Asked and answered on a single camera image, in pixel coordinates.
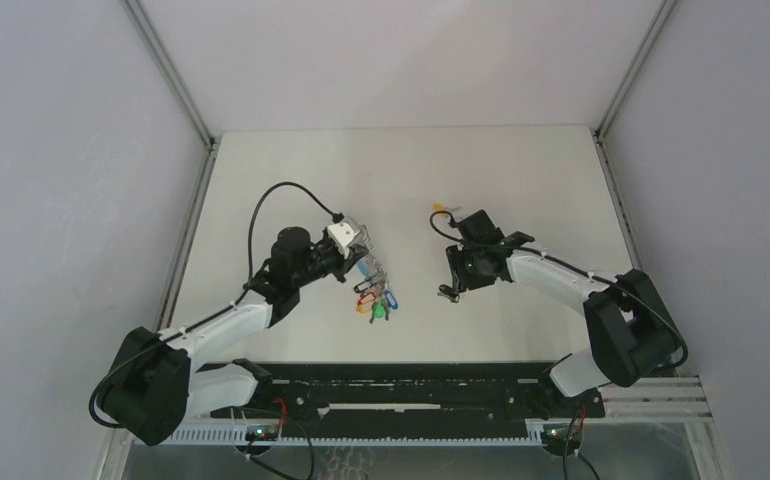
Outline black tagged key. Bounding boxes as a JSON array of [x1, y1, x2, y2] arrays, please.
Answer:
[[353, 277, 379, 295], [437, 284, 461, 304]]

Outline red tagged key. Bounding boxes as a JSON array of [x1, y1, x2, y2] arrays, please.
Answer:
[[357, 291, 378, 307]]

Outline green tagged key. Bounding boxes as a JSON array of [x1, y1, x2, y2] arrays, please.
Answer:
[[371, 300, 390, 321]]

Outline blue tagged key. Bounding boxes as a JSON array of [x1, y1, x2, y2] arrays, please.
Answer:
[[385, 290, 399, 311]]

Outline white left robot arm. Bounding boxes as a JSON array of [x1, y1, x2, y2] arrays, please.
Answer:
[[89, 220, 369, 446]]

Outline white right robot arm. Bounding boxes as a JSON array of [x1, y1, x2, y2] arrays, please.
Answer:
[[439, 210, 689, 416]]

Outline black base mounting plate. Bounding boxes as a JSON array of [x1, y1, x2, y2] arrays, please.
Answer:
[[207, 362, 608, 440]]

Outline left green led board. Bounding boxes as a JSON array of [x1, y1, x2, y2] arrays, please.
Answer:
[[245, 426, 280, 443]]

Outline green led board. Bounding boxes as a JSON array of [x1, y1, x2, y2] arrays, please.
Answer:
[[245, 426, 280, 443], [541, 426, 584, 443]]

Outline right green led board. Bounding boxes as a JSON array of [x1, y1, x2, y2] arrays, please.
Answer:
[[541, 426, 584, 443]]

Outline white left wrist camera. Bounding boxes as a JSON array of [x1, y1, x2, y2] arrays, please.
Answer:
[[326, 220, 360, 259]]

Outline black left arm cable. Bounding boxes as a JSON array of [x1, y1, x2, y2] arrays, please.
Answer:
[[245, 181, 347, 293]]

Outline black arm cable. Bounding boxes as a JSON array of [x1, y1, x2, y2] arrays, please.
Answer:
[[428, 210, 492, 252], [245, 181, 347, 293]]

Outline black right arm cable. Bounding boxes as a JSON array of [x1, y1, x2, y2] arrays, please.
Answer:
[[428, 210, 492, 252]]

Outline left aluminium table rail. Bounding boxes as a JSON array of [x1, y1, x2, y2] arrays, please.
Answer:
[[150, 139, 220, 333]]

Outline aluminium table rail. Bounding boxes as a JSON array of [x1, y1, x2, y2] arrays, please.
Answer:
[[150, 139, 220, 333], [592, 132, 643, 269]]

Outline right aluminium table rail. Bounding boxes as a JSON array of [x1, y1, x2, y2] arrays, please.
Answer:
[[592, 132, 643, 269]]

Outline white comb cable duct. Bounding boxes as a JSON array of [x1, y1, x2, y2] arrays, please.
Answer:
[[160, 424, 544, 446]]

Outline left aluminium frame post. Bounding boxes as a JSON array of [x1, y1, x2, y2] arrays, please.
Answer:
[[120, 0, 215, 150]]

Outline aluminium frame post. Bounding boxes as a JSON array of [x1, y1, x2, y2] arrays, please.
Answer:
[[120, 0, 215, 150], [594, 0, 681, 144]]

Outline right aluminium frame post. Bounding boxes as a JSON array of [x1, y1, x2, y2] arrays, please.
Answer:
[[594, 0, 681, 144]]

